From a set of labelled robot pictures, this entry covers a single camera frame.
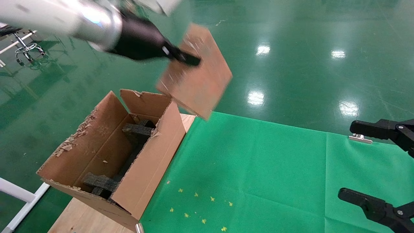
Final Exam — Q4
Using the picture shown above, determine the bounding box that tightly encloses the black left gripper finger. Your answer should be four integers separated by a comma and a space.
169, 45, 202, 67

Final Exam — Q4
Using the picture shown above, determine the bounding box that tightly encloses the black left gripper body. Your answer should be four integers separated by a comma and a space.
111, 14, 172, 61

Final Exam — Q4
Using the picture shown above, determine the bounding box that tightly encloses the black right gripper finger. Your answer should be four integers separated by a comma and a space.
350, 118, 414, 158
338, 188, 414, 233

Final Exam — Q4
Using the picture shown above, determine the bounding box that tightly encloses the brown wooden board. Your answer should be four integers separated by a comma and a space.
156, 23, 233, 121

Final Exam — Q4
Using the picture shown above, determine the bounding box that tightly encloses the large open brown carton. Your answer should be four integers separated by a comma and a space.
37, 89, 189, 232

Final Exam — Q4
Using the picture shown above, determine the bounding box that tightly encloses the green table cloth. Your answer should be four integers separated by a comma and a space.
139, 111, 414, 233

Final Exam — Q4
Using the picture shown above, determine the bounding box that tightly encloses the black foam strip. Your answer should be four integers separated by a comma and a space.
112, 142, 146, 182

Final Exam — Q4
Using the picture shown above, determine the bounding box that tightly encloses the white metal rack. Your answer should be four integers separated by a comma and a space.
0, 30, 38, 54

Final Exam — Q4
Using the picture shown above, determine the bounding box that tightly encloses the black seat chrome stool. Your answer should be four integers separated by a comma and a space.
0, 25, 46, 67

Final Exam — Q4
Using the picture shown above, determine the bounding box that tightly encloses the white metal table frame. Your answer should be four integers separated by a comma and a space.
0, 176, 50, 233

